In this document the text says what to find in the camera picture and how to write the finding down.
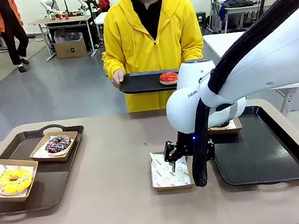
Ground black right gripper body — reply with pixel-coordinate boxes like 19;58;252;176
176;129;198;157

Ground brown cardboard donut box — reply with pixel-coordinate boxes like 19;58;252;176
27;129;82;166
148;147;196;193
0;154;43;205
207;117;243;137

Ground yellow glazed sprinkle donut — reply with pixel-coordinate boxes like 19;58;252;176
0;165;36;197

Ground dark chocolate donut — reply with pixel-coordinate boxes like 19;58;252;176
209;121;232;131

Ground purple glazed sprinkle donut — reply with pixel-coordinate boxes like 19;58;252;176
44;134;74;157

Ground red glazed donut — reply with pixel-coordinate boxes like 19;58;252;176
158;70;181;86

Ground black serving tray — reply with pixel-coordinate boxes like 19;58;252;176
117;68;183;96

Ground person's right forearm yellow sleeve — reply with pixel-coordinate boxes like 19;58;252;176
101;52;127;77

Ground person's left forearm yellow sleeve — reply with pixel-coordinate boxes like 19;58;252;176
181;40;206;63

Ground person's right hand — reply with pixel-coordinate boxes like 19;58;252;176
109;68;127;88

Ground person in yellow hoodie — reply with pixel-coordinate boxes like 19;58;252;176
95;0;210;115

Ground person in orange jacket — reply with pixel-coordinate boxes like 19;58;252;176
0;0;32;75

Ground cardboard box on floor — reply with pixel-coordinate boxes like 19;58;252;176
53;34;89;60

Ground grey background desk white legs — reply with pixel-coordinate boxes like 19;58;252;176
28;12;98;64

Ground cluttered white background desk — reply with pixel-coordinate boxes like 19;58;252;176
206;0;289;34

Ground red garment in background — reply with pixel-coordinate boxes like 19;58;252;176
97;0;112;13

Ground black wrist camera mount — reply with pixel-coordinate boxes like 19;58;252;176
205;138;216;162

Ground black braided cable sleeve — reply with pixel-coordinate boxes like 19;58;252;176
173;0;299;189

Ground brown plastic tray with handles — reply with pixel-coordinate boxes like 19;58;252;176
0;121;93;216

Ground black plastic tray with handles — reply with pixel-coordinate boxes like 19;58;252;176
205;100;299;191

